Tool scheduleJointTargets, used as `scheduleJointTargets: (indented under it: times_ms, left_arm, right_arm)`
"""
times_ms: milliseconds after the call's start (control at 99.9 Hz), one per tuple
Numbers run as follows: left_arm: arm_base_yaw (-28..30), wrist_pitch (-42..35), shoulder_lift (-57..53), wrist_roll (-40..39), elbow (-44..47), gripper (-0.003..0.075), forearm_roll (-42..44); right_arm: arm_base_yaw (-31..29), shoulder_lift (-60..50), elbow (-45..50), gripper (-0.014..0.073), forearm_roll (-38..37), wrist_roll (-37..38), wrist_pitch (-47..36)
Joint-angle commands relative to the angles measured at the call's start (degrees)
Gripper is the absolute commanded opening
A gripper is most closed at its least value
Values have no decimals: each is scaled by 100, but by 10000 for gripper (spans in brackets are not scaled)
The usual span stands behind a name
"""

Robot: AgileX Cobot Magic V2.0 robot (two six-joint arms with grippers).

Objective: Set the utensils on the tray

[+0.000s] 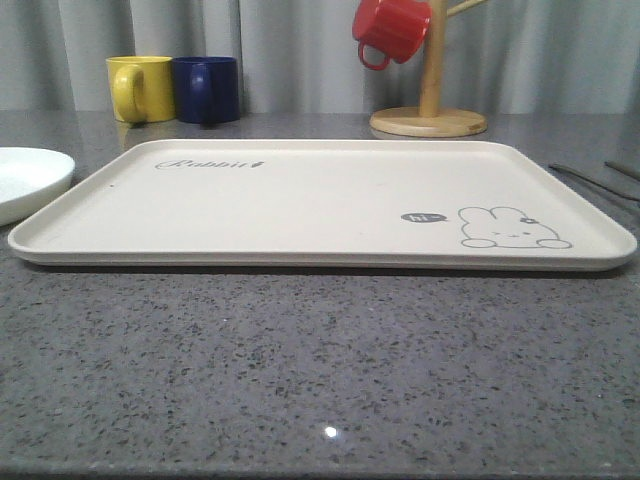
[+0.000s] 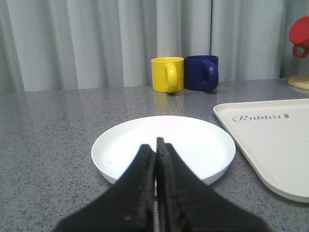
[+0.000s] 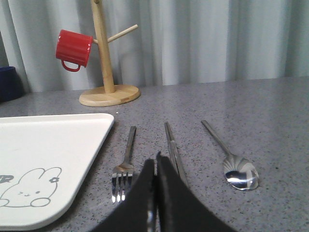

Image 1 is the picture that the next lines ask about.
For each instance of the wooden mug tree stand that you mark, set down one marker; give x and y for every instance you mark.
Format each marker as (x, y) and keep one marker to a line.
(429, 119)

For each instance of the silver metal spoon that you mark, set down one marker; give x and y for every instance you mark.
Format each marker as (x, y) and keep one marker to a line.
(592, 181)

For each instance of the cream rabbit serving tray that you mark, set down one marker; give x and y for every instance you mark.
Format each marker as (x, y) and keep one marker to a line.
(352, 203)

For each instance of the dark blue mug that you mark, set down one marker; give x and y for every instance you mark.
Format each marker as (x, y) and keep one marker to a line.
(206, 89)

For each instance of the yellow mug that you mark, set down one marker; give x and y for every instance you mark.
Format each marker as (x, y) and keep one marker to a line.
(141, 88)

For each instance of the red mug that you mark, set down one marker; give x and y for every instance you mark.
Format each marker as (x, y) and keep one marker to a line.
(395, 28)

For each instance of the white round plate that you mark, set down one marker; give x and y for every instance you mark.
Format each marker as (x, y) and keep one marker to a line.
(30, 179)

